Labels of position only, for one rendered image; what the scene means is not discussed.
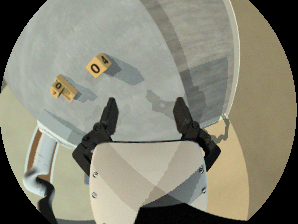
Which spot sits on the wooden number cube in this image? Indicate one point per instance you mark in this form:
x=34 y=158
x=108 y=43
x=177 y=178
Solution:
x=56 y=89
x=98 y=65

